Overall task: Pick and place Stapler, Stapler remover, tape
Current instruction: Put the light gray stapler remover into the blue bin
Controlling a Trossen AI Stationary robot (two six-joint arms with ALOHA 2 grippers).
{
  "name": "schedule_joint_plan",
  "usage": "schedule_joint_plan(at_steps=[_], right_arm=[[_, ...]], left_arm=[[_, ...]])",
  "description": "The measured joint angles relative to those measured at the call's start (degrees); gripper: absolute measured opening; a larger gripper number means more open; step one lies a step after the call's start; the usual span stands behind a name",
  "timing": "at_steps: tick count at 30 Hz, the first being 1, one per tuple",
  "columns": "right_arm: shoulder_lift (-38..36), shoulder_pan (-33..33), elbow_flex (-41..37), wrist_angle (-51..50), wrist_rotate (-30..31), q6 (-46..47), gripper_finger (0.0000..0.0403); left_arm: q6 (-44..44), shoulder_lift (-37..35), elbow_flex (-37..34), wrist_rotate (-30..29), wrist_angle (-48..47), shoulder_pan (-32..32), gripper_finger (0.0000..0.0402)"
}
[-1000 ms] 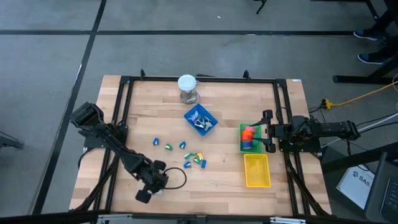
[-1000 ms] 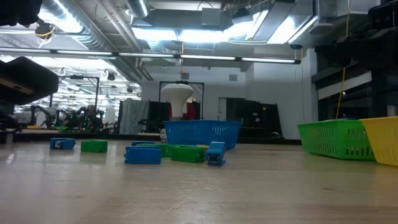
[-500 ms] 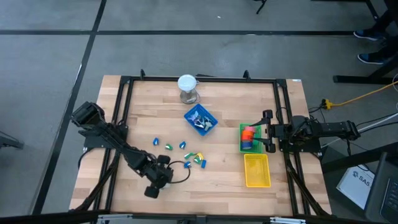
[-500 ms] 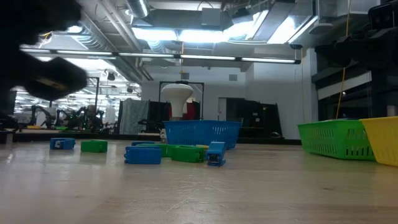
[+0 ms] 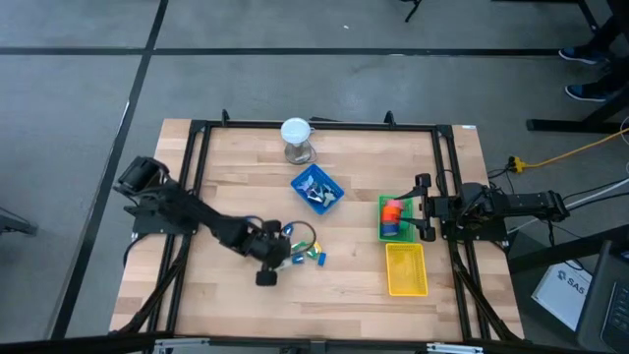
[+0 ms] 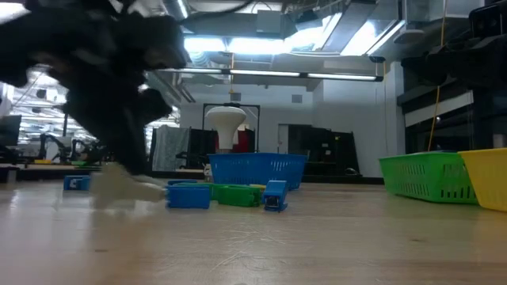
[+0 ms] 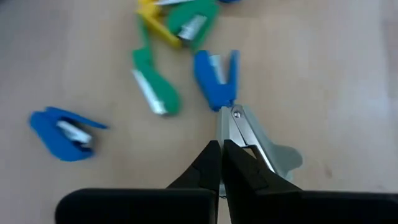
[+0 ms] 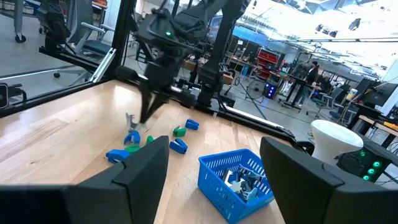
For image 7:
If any yellow stapler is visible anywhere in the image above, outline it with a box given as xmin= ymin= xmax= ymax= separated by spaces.
xmin=136 ymin=0 xmax=183 ymax=49

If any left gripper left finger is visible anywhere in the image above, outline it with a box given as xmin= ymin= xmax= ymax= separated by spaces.
xmin=55 ymin=139 xmax=222 ymax=224

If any green stapler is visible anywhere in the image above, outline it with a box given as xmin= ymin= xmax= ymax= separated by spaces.
xmin=131 ymin=18 xmax=182 ymax=116
xmin=166 ymin=0 xmax=220 ymax=52

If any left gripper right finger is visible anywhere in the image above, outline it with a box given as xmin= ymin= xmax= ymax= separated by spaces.
xmin=223 ymin=139 xmax=398 ymax=224

